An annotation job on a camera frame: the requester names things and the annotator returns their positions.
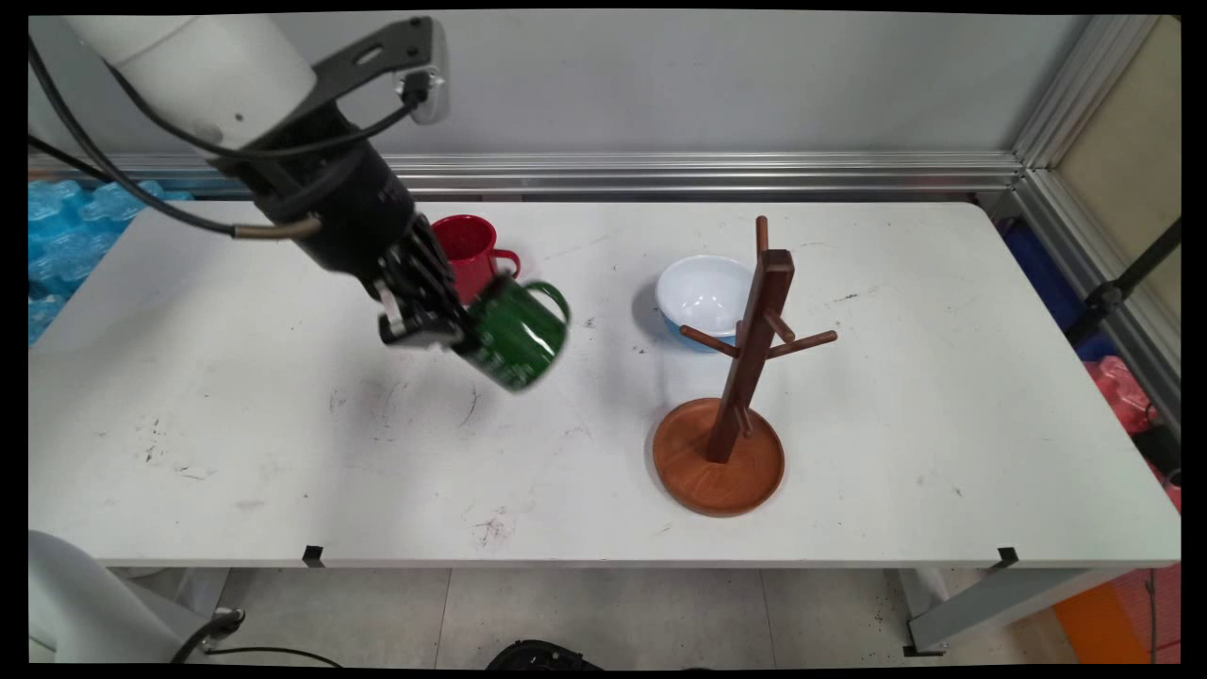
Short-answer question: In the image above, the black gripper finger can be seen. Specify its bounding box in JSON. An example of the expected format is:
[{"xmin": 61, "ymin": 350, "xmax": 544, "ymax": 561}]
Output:
[
  {"xmin": 404, "ymin": 215, "xmax": 474, "ymax": 329},
  {"xmin": 375, "ymin": 253, "xmax": 469, "ymax": 352}
]

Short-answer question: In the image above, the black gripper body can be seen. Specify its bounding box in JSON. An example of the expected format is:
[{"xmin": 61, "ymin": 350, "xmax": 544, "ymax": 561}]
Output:
[{"xmin": 209, "ymin": 99, "xmax": 422, "ymax": 279}]

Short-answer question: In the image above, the green enamel mug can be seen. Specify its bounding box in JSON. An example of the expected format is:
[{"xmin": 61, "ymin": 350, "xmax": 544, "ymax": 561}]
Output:
[{"xmin": 453, "ymin": 276, "xmax": 572, "ymax": 393}]

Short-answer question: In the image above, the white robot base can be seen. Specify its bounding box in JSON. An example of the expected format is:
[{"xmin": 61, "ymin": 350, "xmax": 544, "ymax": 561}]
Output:
[{"xmin": 28, "ymin": 529, "xmax": 232, "ymax": 665}]

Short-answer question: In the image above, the red enamel mug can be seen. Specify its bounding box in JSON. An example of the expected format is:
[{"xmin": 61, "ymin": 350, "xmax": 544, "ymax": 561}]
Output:
[{"xmin": 430, "ymin": 214, "xmax": 522, "ymax": 306}]

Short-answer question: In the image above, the white bowl with blue outside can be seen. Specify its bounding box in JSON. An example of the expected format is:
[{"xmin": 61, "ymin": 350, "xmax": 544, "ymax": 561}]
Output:
[{"xmin": 654, "ymin": 255, "xmax": 757, "ymax": 354}]

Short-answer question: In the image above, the blue plastic bottle pack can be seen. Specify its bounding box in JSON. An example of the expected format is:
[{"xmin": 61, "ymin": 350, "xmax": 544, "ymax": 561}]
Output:
[{"xmin": 28, "ymin": 179, "xmax": 195, "ymax": 346}]

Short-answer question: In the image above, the brown wooden mug tree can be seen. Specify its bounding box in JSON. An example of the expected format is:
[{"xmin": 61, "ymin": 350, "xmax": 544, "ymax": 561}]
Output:
[{"xmin": 652, "ymin": 216, "xmax": 839, "ymax": 519}]

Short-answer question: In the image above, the black equipment pile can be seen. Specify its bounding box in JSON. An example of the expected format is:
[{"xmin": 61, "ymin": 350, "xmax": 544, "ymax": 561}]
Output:
[{"xmin": 485, "ymin": 639, "xmax": 604, "ymax": 671}]

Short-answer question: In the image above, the blue container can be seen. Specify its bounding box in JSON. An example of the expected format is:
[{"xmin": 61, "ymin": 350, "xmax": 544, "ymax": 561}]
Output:
[{"xmin": 1001, "ymin": 221, "xmax": 1116, "ymax": 363}]

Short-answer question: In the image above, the grey table leg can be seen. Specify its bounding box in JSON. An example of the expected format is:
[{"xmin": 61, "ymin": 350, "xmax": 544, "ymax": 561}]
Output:
[{"xmin": 896, "ymin": 566, "xmax": 1133, "ymax": 658}]

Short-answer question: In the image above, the black tripod stand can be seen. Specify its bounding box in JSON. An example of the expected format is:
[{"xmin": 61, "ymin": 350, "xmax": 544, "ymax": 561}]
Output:
[{"xmin": 1064, "ymin": 217, "xmax": 1182, "ymax": 348}]

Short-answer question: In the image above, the red plastic bag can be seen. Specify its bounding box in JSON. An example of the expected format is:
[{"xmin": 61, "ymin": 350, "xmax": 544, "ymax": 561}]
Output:
[{"xmin": 1084, "ymin": 356, "xmax": 1182, "ymax": 437}]

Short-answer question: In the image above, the orange floor mat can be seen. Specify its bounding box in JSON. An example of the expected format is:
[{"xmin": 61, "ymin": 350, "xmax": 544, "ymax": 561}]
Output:
[{"xmin": 1051, "ymin": 564, "xmax": 1182, "ymax": 665}]

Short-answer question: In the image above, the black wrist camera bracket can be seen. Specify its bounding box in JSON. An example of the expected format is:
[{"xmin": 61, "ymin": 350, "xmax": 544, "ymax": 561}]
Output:
[{"xmin": 307, "ymin": 16, "xmax": 450, "ymax": 126}]

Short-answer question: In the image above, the black cable with beige plug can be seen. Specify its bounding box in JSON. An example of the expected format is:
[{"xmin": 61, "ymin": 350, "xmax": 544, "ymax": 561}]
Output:
[{"xmin": 28, "ymin": 135, "xmax": 323, "ymax": 240}]

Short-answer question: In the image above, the black cable to wrist camera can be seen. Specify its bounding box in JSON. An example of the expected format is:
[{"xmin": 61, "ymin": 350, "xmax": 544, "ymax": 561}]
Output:
[{"xmin": 28, "ymin": 36, "xmax": 427, "ymax": 161}]

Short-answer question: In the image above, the horizontal aluminium frame rail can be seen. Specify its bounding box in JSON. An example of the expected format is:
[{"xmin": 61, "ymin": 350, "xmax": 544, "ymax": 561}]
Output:
[{"xmin": 28, "ymin": 151, "xmax": 1027, "ymax": 201}]

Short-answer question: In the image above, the black floor cable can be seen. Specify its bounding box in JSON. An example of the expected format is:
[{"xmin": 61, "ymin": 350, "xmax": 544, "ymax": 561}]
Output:
[{"xmin": 170, "ymin": 608, "xmax": 346, "ymax": 669}]

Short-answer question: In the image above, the corner aluminium frame post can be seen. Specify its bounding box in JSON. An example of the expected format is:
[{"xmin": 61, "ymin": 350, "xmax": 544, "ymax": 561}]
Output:
[{"xmin": 1011, "ymin": 14, "xmax": 1182, "ymax": 430}]

